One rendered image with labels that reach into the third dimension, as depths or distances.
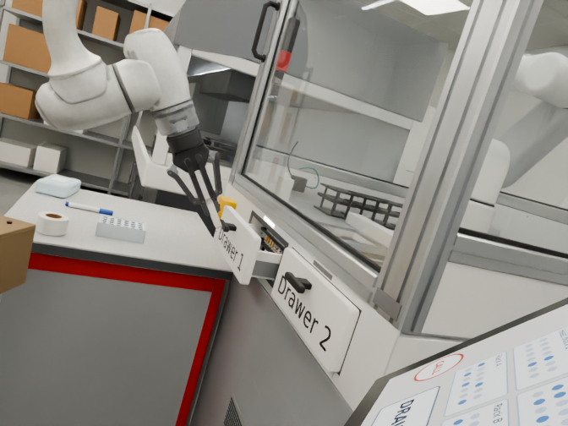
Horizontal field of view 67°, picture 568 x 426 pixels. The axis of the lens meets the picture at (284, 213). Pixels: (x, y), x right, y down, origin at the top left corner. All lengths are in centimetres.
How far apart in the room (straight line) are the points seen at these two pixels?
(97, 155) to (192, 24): 360
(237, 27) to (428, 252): 142
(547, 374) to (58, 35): 87
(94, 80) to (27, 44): 399
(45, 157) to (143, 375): 381
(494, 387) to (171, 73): 80
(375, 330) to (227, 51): 139
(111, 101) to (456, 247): 68
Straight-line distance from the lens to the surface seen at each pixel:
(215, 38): 182
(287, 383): 88
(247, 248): 94
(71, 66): 93
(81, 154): 528
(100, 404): 137
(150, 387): 135
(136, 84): 93
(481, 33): 64
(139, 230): 124
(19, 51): 492
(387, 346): 63
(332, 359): 71
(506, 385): 27
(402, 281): 61
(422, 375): 36
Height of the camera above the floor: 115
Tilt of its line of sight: 10 degrees down
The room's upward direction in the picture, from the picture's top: 16 degrees clockwise
